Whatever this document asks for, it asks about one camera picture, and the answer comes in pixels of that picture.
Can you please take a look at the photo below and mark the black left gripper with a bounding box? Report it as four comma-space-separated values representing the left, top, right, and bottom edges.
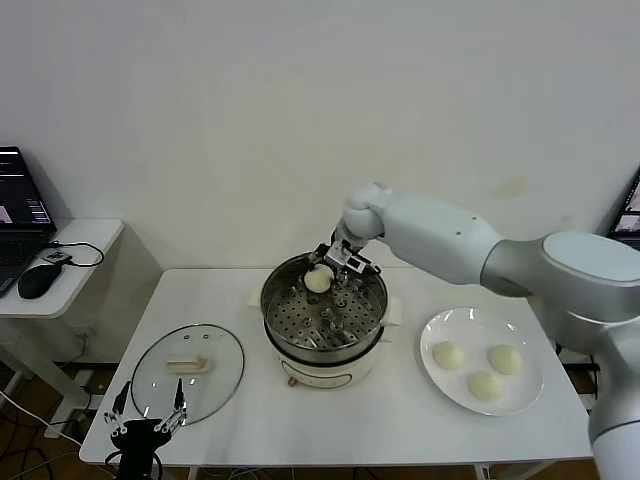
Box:
103, 378, 189, 480

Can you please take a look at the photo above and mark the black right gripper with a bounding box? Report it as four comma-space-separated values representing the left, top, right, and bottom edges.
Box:
307, 225, 369, 296

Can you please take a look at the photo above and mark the white steamed baozi bun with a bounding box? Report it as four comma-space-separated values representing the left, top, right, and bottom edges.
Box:
432, 342, 466, 372
467, 371, 503, 404
487, 344, 524, 376
304, 265, 333, 293

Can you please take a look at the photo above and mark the glass lid with cream handle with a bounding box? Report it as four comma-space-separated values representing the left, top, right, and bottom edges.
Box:
130, 324, 246, 429

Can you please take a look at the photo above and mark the stainless steel steamer basket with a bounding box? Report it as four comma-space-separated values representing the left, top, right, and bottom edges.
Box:
259, 252, 389, 364

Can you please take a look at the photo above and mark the cream electric cooker base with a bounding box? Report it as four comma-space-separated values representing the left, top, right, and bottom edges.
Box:
245, 293, 403, 393

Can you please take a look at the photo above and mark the white side table with mouse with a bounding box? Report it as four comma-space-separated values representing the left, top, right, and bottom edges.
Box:
0, 218, 125, 416

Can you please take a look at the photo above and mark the white round plate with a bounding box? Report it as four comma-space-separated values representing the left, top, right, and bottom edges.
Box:
419, 308, 545, 418

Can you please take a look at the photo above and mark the black computer mouse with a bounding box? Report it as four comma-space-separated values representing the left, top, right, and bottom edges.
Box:
18, 264, 65, 301

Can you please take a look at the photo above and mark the black laptop with dark screen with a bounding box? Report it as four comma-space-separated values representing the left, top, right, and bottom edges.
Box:
0, 146, 59, 300

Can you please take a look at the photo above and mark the black laptop with pink images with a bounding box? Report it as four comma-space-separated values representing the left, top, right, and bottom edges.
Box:
607, 167, 640, 244

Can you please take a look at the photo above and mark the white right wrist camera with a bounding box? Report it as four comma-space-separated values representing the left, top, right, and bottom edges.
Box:
323, 241, 375, 275

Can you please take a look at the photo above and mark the white floor cable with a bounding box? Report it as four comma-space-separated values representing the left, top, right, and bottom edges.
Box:
0, 390, 84, 449

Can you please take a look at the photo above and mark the thin black looped cable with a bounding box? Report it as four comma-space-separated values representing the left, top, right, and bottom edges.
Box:
47, 241, 105, 270

